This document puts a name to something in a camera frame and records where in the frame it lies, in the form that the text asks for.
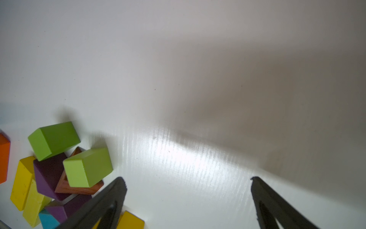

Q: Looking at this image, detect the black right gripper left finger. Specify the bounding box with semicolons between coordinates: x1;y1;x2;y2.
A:
57;177;127;229

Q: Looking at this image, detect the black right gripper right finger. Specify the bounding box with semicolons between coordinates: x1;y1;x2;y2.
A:
251;177;318;229

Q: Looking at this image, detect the yellow triangular prism block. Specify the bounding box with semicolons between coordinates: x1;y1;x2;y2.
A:
91;210;145;229

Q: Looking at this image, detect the light green cube block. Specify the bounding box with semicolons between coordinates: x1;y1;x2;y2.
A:
63;148;113;188

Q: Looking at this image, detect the purple triangular prism block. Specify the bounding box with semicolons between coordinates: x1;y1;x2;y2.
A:
33;153;70;201
45;194;92;223

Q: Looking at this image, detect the brown wooden block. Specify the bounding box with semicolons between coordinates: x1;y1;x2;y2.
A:
54;146;105;196

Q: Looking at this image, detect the teal rectangular block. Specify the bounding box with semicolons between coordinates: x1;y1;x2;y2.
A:
39;210;60;229

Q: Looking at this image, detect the yellow-green rectangular block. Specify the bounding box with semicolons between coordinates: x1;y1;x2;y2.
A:
22;179;52;228

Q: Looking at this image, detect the yellow rectangular block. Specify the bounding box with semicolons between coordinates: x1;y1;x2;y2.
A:
10;156;36;211

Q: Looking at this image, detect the orange rectangular block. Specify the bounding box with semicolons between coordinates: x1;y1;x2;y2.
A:
0;132;10;184

